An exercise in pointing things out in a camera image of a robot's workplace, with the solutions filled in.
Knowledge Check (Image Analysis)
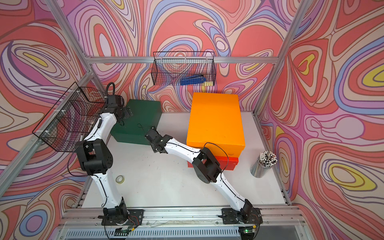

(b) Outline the black wire basket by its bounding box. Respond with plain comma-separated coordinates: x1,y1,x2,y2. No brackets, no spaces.
32,83,106,152
151,51,217,87

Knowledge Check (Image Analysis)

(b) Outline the red shoebox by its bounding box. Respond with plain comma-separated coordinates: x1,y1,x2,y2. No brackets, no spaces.
187,155,240,172

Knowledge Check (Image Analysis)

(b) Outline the metal cup of pens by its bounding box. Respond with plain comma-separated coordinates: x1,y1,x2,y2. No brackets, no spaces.
250,151,278,178

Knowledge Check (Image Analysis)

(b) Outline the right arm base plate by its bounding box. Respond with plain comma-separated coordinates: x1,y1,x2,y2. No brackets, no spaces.
218,208,263,225

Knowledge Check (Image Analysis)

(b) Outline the black wire basket left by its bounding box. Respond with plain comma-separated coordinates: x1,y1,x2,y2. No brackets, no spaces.
32,83,106,152

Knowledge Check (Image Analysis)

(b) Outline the orange shoebox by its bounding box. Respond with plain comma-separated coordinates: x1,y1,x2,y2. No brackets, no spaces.
187,93,246,158

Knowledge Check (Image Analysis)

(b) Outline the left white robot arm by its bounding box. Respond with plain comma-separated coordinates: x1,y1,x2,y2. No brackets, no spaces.
75,94,132,210

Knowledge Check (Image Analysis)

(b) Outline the black wire basket back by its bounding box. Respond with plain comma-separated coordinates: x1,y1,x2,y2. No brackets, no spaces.
151,51,217,87

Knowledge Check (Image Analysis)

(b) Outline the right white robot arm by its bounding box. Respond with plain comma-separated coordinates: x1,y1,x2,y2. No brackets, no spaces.
145,127,253,218

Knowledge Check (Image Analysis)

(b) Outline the aluminium front rail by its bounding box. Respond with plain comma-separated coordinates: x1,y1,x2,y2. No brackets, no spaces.
51,206,314,240

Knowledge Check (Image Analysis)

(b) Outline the yellow item in basket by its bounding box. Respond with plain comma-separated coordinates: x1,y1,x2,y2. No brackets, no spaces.
202,82,214,87

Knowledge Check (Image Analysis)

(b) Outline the tape roll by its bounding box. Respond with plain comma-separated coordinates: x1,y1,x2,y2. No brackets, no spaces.
116,175,125,184

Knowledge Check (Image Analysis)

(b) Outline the green shoebox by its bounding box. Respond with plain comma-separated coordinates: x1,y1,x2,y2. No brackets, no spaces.
111,99,162,145

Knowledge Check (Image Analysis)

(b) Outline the blue tool in basket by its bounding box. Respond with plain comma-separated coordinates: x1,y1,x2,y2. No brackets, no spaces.
180,75,207,86

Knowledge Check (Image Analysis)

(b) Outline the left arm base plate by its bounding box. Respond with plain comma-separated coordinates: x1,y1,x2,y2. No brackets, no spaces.
98,209,144,227

